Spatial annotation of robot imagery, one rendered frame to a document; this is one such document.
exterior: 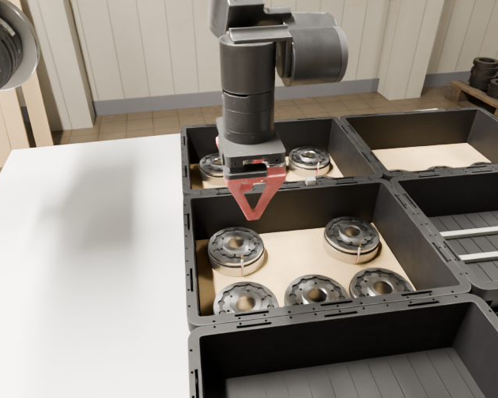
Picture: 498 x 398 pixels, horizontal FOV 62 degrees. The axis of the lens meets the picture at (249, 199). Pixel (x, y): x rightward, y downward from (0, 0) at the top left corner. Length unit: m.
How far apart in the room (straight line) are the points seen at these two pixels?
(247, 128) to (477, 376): 0.46
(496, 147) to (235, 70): 0.90
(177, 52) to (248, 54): 3.03
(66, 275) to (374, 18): 3.31
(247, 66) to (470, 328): 0.47
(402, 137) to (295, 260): 0.55
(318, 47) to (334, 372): 0.43
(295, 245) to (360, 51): 3.17
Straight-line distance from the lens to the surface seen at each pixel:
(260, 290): 0.68
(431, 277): 0.73
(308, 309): 0.57
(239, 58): 0.41
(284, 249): 0.80
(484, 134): 1.25
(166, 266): 0.96
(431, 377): 0.67
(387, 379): 0.65
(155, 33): 3.40
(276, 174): 0.45
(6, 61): 0.94
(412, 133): 1.20
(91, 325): 0.89
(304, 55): 0.43
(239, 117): 0.44
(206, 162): 1.01
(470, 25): 4.38
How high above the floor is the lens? 1.36
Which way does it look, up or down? 35 degrees down
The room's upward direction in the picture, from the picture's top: straight up
